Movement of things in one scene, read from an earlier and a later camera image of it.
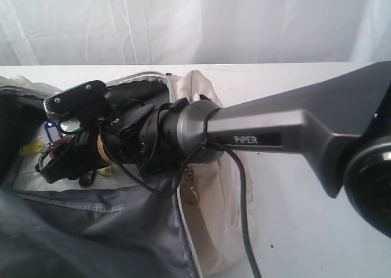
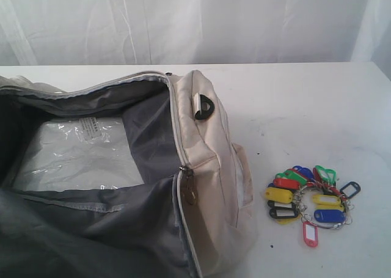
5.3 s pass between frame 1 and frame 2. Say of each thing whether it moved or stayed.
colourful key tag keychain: moved
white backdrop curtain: stayed
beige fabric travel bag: stayed
